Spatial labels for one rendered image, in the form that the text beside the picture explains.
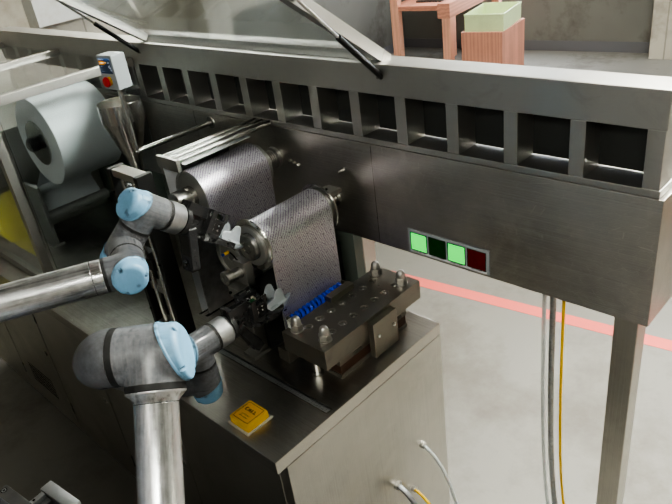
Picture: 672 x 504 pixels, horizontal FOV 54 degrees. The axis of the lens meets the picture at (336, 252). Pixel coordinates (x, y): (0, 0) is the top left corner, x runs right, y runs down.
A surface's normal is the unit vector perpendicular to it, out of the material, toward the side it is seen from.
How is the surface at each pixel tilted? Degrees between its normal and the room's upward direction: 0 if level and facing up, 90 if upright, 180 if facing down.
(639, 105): 90
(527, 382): 0
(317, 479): 90
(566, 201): 90
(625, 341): 90
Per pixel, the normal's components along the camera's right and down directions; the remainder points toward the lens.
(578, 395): -0.12, -0.87
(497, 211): -0.68, 0.43
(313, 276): 0.73, 0.25
